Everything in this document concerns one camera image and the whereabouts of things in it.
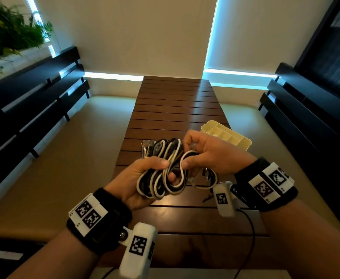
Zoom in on person's left hand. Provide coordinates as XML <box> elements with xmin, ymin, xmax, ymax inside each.
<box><xmin>104</xmin><ymin>156</ymin><xmax>177</xmax><ymax>211</ymax></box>

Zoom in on person's right hand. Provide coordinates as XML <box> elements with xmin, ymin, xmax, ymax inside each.
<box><xmin>180</xmin><ymin>130</ymin><xmax>258</xmax><ymax>175</ymax></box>

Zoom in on black and white cable bundle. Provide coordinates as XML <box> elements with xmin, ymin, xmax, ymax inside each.
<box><xmin>136</xmin><ymin>138</ymin><xmax>219</xmax><ymax>200</ymax></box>

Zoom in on person's left forearm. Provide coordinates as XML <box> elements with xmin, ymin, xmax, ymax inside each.
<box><xmin>7</xmin><ymin>229</ymin><xmax>101</xmax><ymax>279</ymax></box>

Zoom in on person's right forearm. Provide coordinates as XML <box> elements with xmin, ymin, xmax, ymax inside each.
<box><xmin>260</xmin><ymin>198</ymin><xmax>340</xmax><ymax>279</ymax></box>

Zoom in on clear plastic bag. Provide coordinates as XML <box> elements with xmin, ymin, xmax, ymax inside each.
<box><xmin>187</xmin><ymin>168</ymin><xmax>217</xmax><ymax>187</ymax></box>

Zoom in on clear plastic packets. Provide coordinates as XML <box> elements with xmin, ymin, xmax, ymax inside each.
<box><xmin>141</xmin><ymin>139</ymin><xmax>157</xmax><ymax>159</ymax></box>

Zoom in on cream plastic organizer tray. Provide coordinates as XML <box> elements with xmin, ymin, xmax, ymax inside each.
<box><xmin>200</xmin><ymin>120</ymin><xmax>252</xmax><ymax>151</ymax></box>

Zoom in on black wristband with marker tags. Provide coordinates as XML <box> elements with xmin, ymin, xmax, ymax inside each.
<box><xmin>234</xmin><ymin>157</ymin><xmax>298</xmax><ymax>213</ymax></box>
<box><xmin>66</xmin><ymin>188</ymin><xmax>133</xmax><ymax>256</ymax></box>

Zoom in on cream roller blind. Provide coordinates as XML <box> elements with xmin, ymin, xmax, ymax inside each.
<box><xmin>204</xmin><ymin>0</ymin><xmax>336</xmax><ymax>76</ymax></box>
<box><xmin>33</xmin><ymin>0</ymin><xmax>219</xmax><ymax>80</ymax></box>

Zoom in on black object with white label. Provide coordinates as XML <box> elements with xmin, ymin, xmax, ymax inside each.
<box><xmin>0</xmin><ymin>237</ymin><xmax>46</xmax><ymax>279</ymax></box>

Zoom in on green plants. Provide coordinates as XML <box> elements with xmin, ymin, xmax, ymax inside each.
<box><xmin>0</xmin><ymin>0</ymin><xmax>54</xmax><ymax>79</ymax></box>

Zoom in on white wrist camera with marker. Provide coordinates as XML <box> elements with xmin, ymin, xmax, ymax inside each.
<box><xmin>118</xmin><ymin>222</ymin><xmax>158</xmax><ymax>279</ymax></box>
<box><xmin>213</xmin><ymin>181</ymin><xmax>237</xmax><ymax>218</ymax></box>

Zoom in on thin black cable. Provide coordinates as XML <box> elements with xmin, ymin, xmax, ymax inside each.
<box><xmin>233</xmin><ymin>208</ymin><xmax>257</xmax><ymax>279</ymax></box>

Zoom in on dark window frame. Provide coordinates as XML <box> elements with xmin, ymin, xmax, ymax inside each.
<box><xmin>294</xmin><ymin>0</ymin><xmax>340</xmax><ymax>102</ymax></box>

